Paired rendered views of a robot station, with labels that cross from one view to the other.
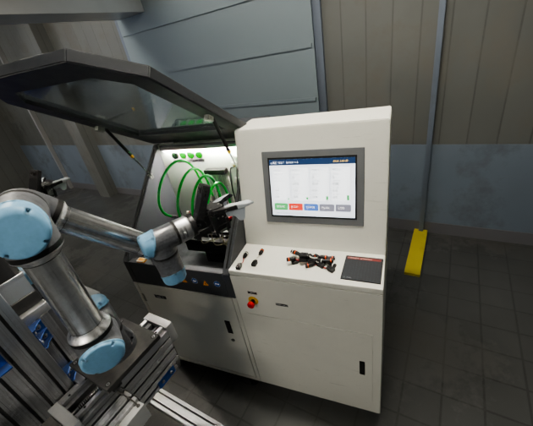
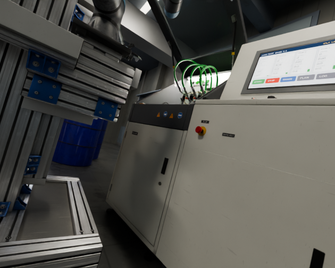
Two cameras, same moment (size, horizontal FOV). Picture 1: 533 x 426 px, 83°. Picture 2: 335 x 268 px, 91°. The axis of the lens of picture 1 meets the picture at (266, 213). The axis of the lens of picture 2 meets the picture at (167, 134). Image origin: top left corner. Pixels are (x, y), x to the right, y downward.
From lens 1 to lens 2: 1.21 m
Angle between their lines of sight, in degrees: 38
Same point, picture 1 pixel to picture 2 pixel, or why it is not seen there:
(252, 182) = (240, 70)
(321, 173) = (308, 53)
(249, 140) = (250, 47)
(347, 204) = (331, 72)
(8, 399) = (29, 8)
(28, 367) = (55, 11)
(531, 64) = not seen: outside the picture
